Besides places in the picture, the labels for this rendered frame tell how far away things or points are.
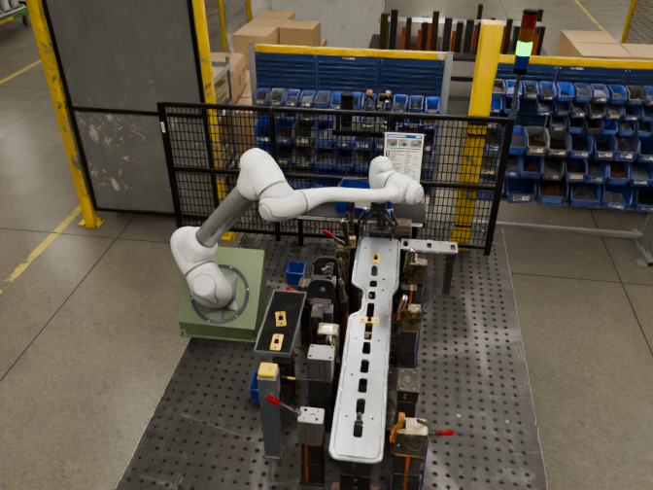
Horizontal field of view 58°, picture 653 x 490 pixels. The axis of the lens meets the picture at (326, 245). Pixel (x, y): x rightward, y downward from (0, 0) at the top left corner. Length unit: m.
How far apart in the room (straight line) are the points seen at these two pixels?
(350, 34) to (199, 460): 7.43
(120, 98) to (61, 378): 2.07
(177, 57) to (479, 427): 3.16
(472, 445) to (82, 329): 2.77
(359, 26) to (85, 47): 5.11
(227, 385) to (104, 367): 1.43
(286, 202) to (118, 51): 2.60
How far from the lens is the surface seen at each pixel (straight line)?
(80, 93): 4.94
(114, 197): 5.24
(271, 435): 2.38
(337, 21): 9.10
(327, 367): 2.27
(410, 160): 3.28
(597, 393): 3.97
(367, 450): 2.13
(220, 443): 2.55
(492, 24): 3.11
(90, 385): 3.94
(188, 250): 2.72
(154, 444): 2.61
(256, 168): 2.36
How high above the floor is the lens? 2.69
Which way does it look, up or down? 34 degrees down
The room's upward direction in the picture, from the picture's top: straight up
